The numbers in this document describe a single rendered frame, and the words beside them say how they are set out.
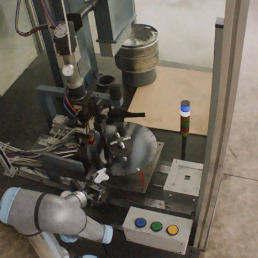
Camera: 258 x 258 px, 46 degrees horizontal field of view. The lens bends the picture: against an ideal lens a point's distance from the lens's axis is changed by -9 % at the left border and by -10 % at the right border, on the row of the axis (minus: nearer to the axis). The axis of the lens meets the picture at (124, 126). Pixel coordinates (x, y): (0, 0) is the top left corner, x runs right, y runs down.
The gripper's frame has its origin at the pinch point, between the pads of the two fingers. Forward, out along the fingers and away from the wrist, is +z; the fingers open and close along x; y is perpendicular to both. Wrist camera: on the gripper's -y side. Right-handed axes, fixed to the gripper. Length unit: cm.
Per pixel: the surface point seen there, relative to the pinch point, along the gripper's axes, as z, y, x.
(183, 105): 15, 24, 42
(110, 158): 4.9, -0.6, 10.5
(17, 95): 42, -106, 9
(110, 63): 91, -60, 40
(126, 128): 21.3, -3.5, 20.8
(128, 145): 12.6, 3.5, 16.7
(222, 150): -34, 52, 45
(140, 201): 10.9, 16.5, -7.9
